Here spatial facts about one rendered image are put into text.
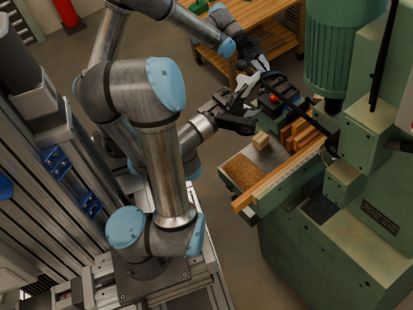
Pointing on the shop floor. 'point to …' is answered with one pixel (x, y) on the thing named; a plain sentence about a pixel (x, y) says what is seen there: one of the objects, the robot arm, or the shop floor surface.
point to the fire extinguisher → (69, 16)
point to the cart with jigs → (252, 30)
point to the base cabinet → (319, 269)
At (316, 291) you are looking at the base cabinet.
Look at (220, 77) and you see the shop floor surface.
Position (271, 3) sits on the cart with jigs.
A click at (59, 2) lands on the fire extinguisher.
